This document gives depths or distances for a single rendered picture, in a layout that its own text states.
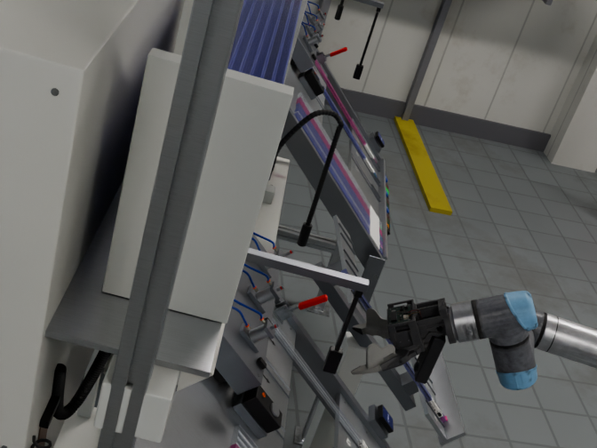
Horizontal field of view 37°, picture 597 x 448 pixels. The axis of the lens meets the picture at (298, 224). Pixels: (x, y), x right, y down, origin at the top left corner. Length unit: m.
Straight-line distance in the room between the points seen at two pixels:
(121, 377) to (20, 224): 0.20
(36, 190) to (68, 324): 0.20
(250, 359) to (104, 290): 0.40
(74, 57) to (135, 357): 0.33
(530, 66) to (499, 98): 0.26
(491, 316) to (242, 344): 0.49
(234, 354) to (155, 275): 0.52
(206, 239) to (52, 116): 0.26
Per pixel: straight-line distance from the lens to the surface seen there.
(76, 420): 2.07
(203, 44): 0.82
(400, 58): 5.43
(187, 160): 0.86
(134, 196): 1.06
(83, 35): 0.97
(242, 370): 1.46
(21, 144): 0.94
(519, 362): 1.76
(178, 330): 1.11
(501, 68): 5.61
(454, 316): 1.71
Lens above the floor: 2.08
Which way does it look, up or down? 30 degrees down
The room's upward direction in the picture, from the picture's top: 18 degrees clockwise
